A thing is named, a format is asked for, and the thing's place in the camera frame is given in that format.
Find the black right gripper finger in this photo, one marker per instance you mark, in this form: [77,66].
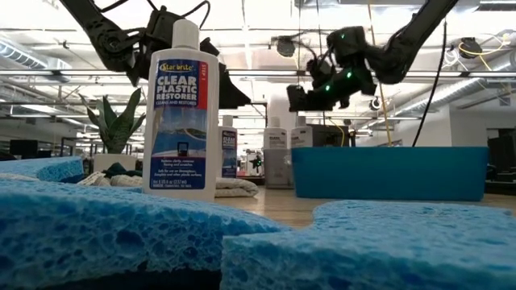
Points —
[308,100]

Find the white plastic restorer bottle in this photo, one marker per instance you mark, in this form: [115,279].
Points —
[275,139]
[230,149]
[301,137]
[181,121]

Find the brown two-compartment tray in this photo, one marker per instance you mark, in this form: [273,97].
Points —
[278,169]

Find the silver air duct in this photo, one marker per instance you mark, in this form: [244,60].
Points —
[455,94]
[24,58]

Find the blue plastic bin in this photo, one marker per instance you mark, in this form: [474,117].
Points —
[387,173]

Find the grey waffle towel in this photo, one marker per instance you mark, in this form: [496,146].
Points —
[238,187]

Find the green plant in white pot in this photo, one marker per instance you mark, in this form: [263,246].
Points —
[117,129]

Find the white building column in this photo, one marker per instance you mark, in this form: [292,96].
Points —
[282,105]

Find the dark green cloth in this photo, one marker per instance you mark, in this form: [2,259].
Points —
[117,170]

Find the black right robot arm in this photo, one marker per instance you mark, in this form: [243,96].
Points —
[411,36]

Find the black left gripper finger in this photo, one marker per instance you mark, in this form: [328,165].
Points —
[234,94]

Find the blue cellulose sponge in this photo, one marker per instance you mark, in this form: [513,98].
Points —
[101,233]
[44,168]
[363,249]

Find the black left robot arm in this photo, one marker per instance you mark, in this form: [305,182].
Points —
[109,40]

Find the black equipment box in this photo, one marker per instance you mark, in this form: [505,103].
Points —
[330,135]

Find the black distant rig frame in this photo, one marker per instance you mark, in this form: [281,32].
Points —
[258,104]

